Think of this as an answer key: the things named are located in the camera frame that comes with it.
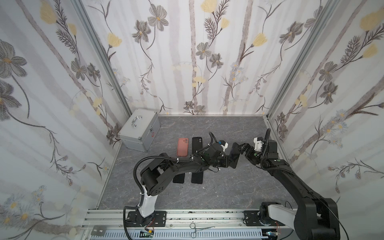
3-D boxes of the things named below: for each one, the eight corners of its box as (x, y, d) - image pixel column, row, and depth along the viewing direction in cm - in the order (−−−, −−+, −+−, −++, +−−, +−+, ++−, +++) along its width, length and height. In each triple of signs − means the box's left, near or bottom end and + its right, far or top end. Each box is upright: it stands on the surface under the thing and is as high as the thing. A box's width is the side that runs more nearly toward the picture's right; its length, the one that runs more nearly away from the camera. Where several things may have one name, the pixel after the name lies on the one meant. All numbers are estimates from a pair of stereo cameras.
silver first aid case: (125, 149, 102) (116, 135, 90) (142, 122, 118) (136, 108, 106) (147, 154, 100) (141, 140, 88) (161, 126, 116) (157, 111, 104)
